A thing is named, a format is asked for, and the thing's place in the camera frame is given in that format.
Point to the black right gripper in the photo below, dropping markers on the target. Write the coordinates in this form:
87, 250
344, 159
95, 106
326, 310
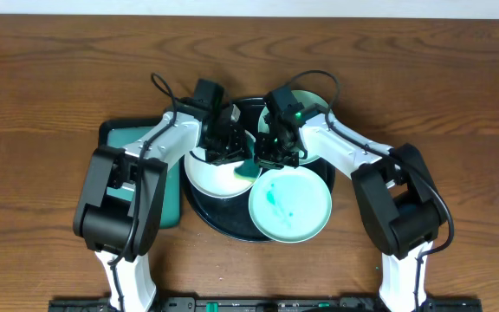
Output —
276, 157

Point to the green plate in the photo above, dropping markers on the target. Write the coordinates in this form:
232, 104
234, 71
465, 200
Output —
317, 139
291, 205

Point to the green yellow sponge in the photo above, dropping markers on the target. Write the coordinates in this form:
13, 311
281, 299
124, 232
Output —
248, 170

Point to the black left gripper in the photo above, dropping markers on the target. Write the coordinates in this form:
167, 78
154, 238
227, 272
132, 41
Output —
225, 152

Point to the white plate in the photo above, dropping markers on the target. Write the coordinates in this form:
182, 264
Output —
214, 181

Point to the green plate front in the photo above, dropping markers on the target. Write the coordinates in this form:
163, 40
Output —
291, 205

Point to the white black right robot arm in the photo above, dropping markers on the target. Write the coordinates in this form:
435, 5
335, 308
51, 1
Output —
400, 207

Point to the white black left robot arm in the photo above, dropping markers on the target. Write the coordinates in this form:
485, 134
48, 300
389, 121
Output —
120, 207

